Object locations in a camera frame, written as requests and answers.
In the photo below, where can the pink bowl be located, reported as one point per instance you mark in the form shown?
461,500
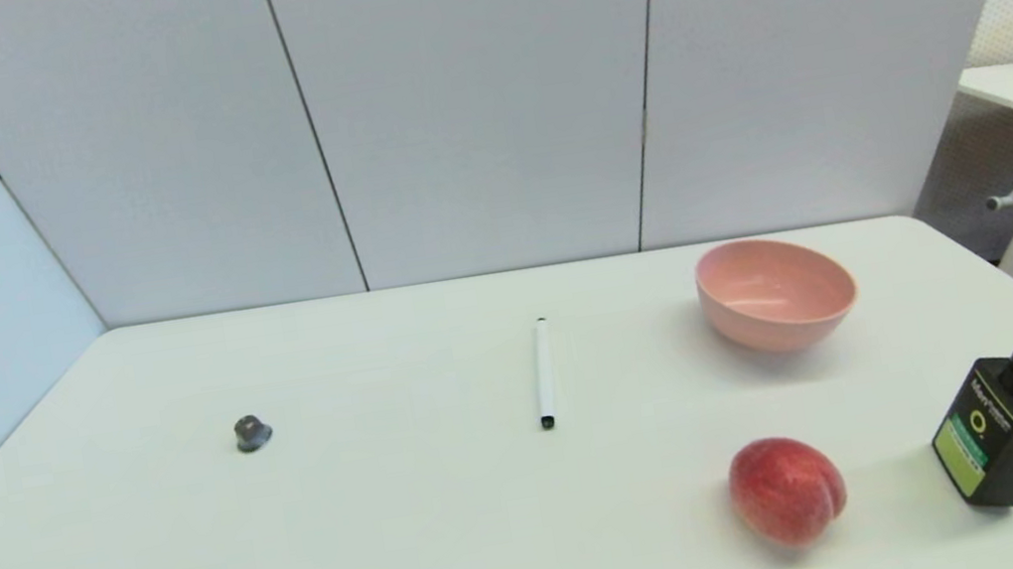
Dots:
774,295

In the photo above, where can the white marker with black cap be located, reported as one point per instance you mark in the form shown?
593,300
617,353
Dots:
543,374

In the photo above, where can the red peach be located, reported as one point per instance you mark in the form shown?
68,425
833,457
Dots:
785,490

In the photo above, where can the black ink bottle green label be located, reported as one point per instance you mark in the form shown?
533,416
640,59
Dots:
1006,436

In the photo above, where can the small grey knob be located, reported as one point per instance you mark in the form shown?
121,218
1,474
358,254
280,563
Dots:
252,433

